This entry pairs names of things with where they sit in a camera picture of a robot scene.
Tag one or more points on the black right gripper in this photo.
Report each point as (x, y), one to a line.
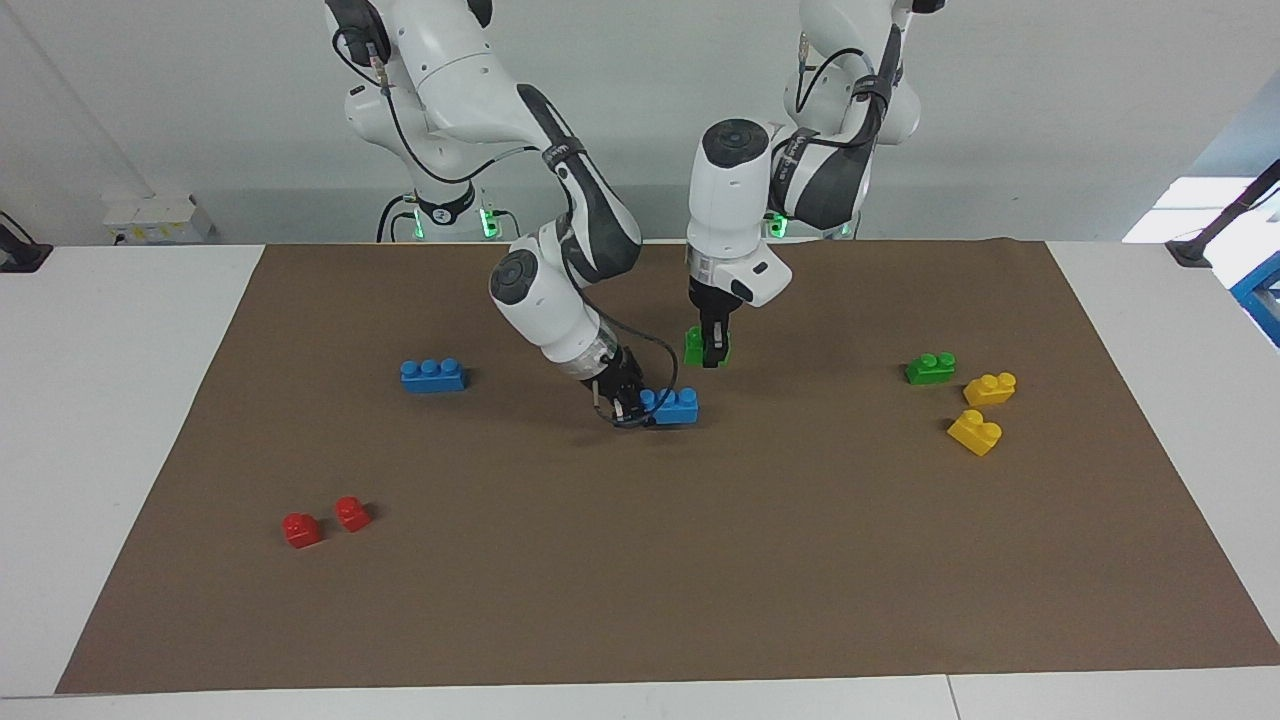
(618, 375)

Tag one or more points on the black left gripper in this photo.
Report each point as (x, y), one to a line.
(712, 305)

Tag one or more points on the green two-stud toy brick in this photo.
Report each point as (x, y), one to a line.
(693, 348)
(930, 370)

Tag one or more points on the blue three-stud toy brick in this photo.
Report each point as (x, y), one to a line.
(675, 408)
(432, 378)

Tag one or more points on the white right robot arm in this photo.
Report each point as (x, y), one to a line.
(540, 290)

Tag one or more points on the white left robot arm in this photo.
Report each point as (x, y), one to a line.
(730, 210)

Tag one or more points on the brown table mat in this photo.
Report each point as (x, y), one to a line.
(650, 560)

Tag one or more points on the yellow two-stud toy brick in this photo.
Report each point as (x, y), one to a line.
(975, 434)
(990, 390)

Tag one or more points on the red one-stud toy brick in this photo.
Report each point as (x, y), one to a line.
(352, 515)
(301, 531)

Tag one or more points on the black angled stand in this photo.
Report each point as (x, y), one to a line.
(1192, 250)

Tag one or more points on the white power socket box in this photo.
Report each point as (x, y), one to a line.
(160, 222)

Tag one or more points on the black table clamp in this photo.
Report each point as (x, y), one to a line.
(22, 255)

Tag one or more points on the blue frame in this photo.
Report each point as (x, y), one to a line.
(1262, 300)

